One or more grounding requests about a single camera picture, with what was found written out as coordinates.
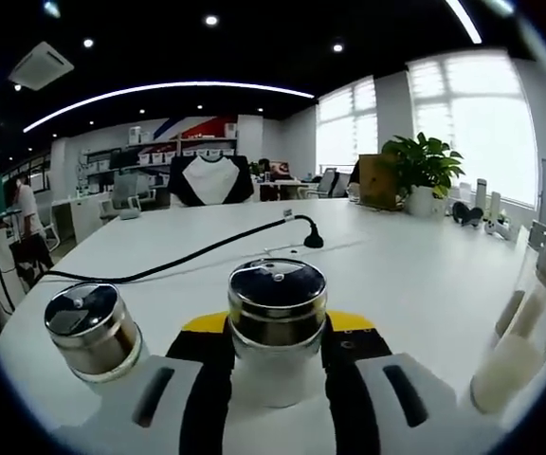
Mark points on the white thermos bottle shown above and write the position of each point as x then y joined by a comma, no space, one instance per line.
481,194

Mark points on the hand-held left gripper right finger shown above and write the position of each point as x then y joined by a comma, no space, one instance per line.
439,417

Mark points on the white game controller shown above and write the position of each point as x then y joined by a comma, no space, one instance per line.
498,230

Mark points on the black headphones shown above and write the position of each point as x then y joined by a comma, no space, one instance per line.
467,215

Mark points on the small grey box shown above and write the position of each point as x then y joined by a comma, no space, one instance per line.
130,214

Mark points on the white tumbler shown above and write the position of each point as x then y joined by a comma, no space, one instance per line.
496,206

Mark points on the tall seasoning bottle white contents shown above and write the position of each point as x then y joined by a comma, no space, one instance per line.
505,369

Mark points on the white office desk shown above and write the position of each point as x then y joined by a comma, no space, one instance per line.
83,218

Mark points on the ceiling air conditioner unit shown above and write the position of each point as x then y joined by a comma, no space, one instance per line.
41,64

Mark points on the white ceiling light strip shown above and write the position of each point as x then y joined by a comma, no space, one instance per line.
465,19
159,87

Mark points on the group of round ceiling downlights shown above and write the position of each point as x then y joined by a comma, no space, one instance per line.
211,20

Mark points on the green potted plant white pot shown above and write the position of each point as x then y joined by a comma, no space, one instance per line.
424,161

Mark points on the row of white storage bins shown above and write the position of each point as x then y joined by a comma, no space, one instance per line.
192,152

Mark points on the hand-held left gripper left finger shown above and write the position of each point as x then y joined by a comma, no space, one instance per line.
121,417

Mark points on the wide window with blinds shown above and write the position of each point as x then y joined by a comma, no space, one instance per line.
481,132

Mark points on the short labelled seasoning bottle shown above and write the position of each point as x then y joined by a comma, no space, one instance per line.
278,308
93,327

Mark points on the white mesh office chair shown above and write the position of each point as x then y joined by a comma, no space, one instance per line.
334,182

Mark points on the narrow window with blinds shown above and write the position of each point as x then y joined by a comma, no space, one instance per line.
344,132

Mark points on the brown paper bag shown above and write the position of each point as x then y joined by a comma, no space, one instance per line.
379,180

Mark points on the grey office chair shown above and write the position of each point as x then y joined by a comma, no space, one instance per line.
128,189

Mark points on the grey storage shelf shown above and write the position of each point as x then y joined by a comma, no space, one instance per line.
178,140

